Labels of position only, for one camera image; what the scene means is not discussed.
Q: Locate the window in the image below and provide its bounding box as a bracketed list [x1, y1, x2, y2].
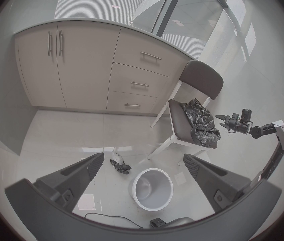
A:
[54, 0, 243, 60]

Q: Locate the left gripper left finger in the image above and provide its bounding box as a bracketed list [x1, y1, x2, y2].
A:
[33, 153, 104, 213]

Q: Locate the beige cabinet with drawers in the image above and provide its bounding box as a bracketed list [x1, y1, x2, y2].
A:
[15, 18, 195, 117]

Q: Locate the white trash bin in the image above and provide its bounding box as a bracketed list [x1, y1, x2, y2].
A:
[131, 168, 174, 211]

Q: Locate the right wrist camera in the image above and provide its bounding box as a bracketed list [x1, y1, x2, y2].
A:
[241, 109, 252, 123]

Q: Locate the black cable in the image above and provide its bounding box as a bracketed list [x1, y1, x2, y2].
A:
[84, 213, 144, 229]

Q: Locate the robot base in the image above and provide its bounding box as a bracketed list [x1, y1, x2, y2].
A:
[150, 217, 196, 229]

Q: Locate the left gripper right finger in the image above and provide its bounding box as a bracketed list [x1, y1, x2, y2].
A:
[183, 154, 251, 213]

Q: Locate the clear printed wrapper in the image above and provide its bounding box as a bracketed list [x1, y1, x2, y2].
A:
[110, 152, 123, 165]

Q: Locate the grey chair with white legs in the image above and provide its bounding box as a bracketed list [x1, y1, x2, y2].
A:
[148, 60, 224, 166]

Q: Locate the crumpled black plastic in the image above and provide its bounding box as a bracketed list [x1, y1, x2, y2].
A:
[110, 159, 132, 175]

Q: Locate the black plastic bag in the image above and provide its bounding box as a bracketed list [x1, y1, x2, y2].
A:
[180, 98, 221, 147]

